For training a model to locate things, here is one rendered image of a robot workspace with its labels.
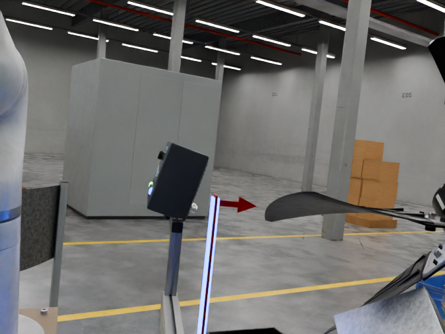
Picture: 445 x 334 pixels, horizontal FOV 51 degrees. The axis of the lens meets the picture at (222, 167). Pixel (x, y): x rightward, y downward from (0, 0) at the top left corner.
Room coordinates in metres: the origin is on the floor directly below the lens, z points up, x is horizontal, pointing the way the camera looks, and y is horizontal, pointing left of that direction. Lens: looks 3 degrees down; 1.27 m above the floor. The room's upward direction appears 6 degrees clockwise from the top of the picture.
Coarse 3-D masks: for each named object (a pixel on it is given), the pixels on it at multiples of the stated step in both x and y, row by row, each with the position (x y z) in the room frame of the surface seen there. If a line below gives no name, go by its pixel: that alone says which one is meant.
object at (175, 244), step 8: (176, 240) 1.19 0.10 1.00; (176, 248) 1.18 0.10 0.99; (168, 256) 1.18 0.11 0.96; (176, 256) 1.18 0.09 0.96; (168, 264) 1.18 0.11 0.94; (176, 264) 1.19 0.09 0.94; (168, 272) 1.18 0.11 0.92; (176, 272) 1.19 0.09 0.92; (168, 280) 1.18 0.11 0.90; (176, 280) 1.19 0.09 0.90; (168, 288) 1.18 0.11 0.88; (176, 288) 1.19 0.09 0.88
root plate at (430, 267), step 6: (444, 246) 0.82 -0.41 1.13; (432, 252) 0.85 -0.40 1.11; (444, 252) 0.79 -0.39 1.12; (432, 258) 0.82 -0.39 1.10; (438, 258) 0.79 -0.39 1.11; (444, 258) 0.77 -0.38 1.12; (426, 264) 0.81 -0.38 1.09; (432, 264) 0.79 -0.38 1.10; (438, 264) 0.76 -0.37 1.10; (426, 270) 0.79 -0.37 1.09; (432, 270) 0.77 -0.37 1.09
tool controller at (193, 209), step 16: (176, 144) 1.24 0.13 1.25; (160, 160) 1.47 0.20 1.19; (176, 160) 1.24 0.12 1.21; (192, 160) 1.24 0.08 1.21; (160, 176) 1.23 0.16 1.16; (176, 176) 1.24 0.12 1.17; (192, 176) 1.24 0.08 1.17; (160, 192) 1.23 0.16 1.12; (176, 192) 1.24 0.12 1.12; (192, 192) 1.24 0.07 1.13; (160, 208) 1.23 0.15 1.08; (176, 208) 1.24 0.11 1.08; (192, 208) 1.28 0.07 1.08
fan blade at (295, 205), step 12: (300, 192) 0.62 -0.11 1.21; (312, 192) 0.60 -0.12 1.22; (276, 204) 0.70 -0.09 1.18; (288, 204) 0.70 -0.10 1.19; (300, 204) 0.69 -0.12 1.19; (312, 204) 0.68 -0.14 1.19; (324, 204) 0.66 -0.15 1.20; (336, 204) 0.63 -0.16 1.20; (348, 204) 0.62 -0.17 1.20; (276, 216) 0.79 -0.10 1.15; (288, 216) 0.79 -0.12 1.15; (300, 216) 0.80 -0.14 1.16; (396, 216) 0.65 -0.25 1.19; (408, 216) 0.67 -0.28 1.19; (420, 216) 0.69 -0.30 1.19
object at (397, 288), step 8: (424, 256) 0.84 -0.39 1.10; (416, 264) 0.85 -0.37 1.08; (424, 264) 0.81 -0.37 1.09; (408, 272) 0.84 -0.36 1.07; (416, 272) 0.80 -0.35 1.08; (392, 280) 0.88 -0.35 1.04; (400, 280) 0.84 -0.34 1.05; (408, 280) 0.81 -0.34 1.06; (416, 280) 0.78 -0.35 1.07; (384, 288) 0.88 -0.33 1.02; (392, 288) 0.84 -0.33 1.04; (400, 288) 0.80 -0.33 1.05; (376, 296) 0.87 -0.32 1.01; (384, 296) 0.83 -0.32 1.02
